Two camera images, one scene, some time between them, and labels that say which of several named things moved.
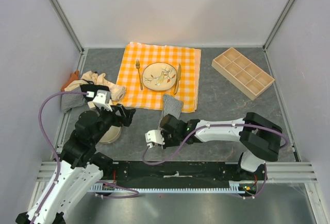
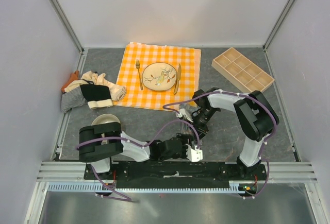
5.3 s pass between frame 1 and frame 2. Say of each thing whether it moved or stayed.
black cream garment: stayed
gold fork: stayed
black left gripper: moved
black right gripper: moved
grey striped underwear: moved
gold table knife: stayed
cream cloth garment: stayed
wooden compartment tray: stayed
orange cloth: stayed
